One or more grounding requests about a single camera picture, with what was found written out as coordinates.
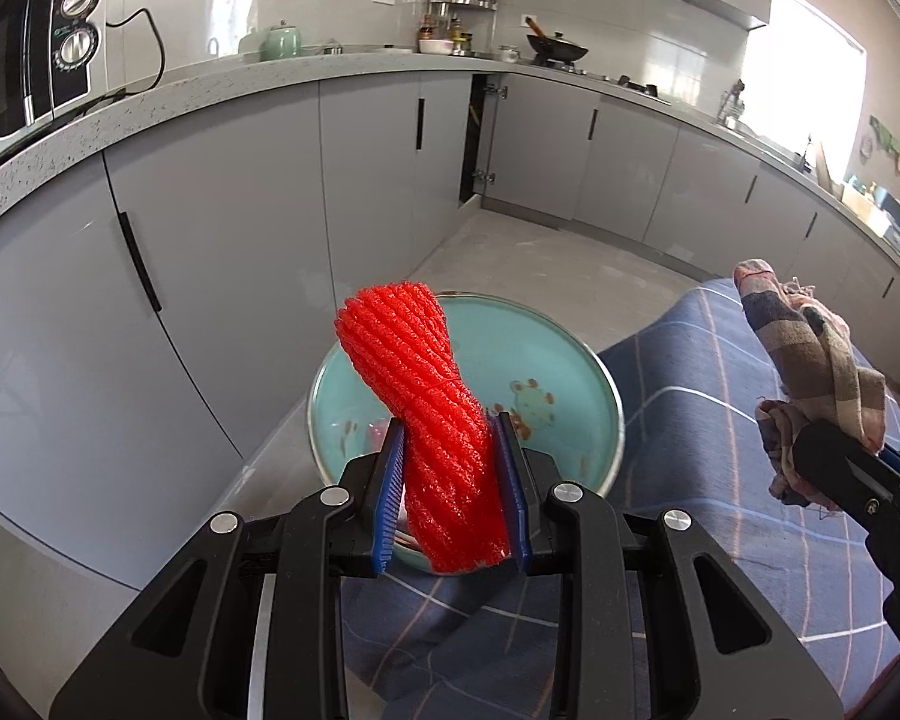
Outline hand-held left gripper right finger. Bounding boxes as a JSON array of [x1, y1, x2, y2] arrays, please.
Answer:
[[487, 411, 845, 720]]

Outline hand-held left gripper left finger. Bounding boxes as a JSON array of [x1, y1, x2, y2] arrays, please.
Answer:
[[49, 416, 407, 720]]

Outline red foam net sleeve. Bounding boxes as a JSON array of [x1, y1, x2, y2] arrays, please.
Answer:
[[336, 280, 512, 575]]

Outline teal enamel basin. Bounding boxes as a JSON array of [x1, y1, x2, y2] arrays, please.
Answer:
[[307, 290, 625, 577]]

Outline checked cloth rag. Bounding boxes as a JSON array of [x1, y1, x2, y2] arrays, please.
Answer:
[[733, 259, 887, 505]]

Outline grey base cabinets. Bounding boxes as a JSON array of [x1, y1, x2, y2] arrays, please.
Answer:
[[0, 64, 900, 616]]

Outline kitchen faucet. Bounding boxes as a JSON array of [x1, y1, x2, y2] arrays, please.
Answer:
[[716, 79, 747, 128]]

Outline bright window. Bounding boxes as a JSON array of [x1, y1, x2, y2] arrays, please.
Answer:
[[742, 0, 867, 166]]

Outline black wok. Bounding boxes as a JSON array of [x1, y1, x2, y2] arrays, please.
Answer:
[[525, 17, 590, 66]]

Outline grey speckled countertop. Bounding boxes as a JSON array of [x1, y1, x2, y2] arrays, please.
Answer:
[[0, 45, 900, 271]]

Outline green ceramic teapot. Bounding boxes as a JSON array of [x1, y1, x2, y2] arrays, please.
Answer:
[[259, 21, 305, 62]]

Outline metal spice rack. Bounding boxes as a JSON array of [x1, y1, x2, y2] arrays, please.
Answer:
[[418, 0, 498, 57]]

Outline microwave oven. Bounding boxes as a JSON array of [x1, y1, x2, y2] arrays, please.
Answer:
[[0, 0, 113, 181]]

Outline wall hanging cloths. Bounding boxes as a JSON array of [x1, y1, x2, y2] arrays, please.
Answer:
[[866, 116, 900, 177]]

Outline black power cable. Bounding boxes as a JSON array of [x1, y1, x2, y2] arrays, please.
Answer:
[[105, 7, 167, 102]]

